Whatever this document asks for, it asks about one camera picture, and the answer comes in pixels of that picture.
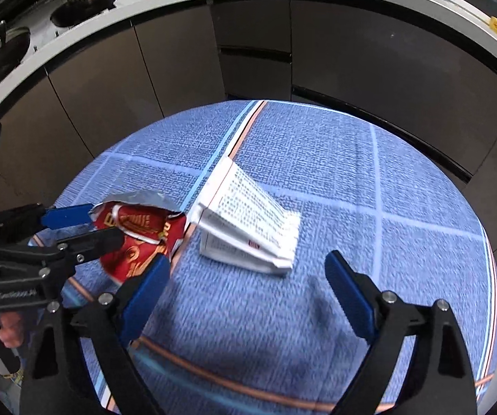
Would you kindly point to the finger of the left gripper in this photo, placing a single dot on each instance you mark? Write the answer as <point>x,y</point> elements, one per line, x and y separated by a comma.
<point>91,245</point>
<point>60,218</point>

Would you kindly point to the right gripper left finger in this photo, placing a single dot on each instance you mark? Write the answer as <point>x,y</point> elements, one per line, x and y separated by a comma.
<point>56,377</point>

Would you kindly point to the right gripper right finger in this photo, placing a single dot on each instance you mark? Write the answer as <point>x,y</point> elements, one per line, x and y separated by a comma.
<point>439,378</point>

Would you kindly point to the red snack bag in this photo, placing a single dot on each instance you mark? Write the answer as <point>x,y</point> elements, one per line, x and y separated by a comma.
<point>152,224</point>

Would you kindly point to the white paper leaflet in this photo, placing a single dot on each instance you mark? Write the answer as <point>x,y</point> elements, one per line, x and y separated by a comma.
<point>242,225</point>

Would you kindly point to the grey kitchen counter cabinets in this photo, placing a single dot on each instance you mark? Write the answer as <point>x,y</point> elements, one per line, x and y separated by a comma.
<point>425,68</point>

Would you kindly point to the person left hand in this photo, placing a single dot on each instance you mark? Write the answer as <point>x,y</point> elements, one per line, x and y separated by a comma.
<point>11,329</point>

